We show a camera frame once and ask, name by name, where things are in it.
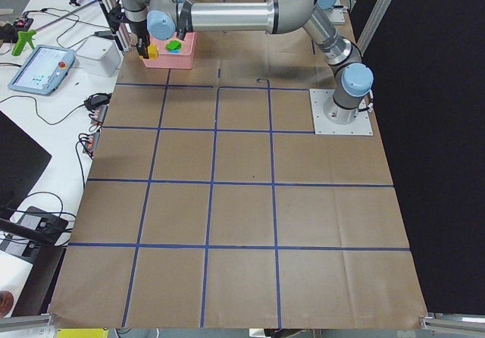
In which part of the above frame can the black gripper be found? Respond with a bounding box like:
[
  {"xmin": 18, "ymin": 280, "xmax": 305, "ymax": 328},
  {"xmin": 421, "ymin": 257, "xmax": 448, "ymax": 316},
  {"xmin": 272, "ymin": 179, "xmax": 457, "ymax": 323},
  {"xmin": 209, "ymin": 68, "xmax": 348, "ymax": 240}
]
[{"xmin": 129, "ymin": 20, "xmax": 149, "ymax": 59}]

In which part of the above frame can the green toy block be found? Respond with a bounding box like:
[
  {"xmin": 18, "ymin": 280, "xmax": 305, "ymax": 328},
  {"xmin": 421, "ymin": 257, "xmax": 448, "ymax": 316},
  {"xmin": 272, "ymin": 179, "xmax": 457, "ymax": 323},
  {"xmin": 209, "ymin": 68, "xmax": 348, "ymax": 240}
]
[{"xmin": 165, "ymin": 40, "xmax": 182, "ymax": 50}]

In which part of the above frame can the yellow toy block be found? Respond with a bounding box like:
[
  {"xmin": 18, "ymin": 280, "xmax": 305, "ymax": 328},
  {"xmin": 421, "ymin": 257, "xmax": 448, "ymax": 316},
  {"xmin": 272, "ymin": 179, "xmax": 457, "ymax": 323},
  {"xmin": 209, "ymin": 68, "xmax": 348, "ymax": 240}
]
[{"xmin": 147, "ymin": 44, "xmax": 158, "ymax": 60}]

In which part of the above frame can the pink plastic box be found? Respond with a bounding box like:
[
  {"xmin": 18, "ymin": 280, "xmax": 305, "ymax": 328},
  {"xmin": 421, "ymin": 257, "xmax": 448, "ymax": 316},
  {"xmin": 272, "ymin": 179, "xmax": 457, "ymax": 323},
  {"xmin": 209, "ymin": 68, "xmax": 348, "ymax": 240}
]
[{"xmin": 139, "ymin": 33, "xmax": 198, "ymax": 70}]

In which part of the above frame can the white square box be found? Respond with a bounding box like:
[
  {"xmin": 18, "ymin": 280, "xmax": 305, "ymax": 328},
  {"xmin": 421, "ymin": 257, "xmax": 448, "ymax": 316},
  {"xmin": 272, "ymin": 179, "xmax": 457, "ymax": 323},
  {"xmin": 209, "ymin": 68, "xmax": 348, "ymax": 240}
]
[{"xmin": 76, "ymin": 36, "xmax": 121, "ymax": 77}]

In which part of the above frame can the teach pendant tablet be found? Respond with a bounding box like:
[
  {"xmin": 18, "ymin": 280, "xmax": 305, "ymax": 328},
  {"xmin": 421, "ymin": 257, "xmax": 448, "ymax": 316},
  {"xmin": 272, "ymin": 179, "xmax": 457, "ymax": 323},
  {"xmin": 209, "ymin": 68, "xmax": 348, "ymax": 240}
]
[{"xmin": 8, "ymin": 45, "xmax": 76, "ymax": 95}]

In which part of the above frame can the green plastic clamp tool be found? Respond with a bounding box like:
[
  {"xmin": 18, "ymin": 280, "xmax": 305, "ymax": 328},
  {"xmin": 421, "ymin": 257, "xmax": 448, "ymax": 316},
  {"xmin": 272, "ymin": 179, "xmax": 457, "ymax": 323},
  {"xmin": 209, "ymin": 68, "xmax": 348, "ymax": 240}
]
[{"xmin": 11, "ymin": 30, "xmax": 36, "ymax": 56}]

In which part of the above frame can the brown paper table cover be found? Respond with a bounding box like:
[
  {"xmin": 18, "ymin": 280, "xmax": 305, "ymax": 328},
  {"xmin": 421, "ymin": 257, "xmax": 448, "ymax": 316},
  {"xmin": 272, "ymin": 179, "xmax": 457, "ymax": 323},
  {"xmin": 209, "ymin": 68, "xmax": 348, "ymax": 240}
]
[{"xmin": 49, "ymin": 0, "xmax": 427, "ymax": 330}]

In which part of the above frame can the black monitor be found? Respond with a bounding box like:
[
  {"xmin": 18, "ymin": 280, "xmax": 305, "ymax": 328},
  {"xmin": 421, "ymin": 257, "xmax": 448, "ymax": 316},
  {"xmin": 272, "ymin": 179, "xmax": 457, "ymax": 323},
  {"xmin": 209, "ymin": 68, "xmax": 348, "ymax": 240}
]
[{"xmin": 1, "ymin": 112, "xmax": 52, "ymax": 218}]

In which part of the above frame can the aluminium frame post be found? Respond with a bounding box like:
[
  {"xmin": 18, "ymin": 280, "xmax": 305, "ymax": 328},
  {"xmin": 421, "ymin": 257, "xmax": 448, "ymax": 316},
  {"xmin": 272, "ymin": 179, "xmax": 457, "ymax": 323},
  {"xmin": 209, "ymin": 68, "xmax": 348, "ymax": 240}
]
[{"xmin": 97, "ymin": 0, "xmax": 131, "ymax": 53}]

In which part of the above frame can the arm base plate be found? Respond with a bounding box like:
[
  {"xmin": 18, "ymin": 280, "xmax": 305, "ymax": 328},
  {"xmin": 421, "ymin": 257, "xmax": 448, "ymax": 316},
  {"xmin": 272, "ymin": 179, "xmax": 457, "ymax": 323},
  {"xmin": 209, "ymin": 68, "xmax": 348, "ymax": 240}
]
[
  {"xmin": 323, "ymin": 5, "xmax": 346, "ymax": 25},
  {"xmin": 309, "ymin": 89, "xmax": 374, "ymax": 136}
]

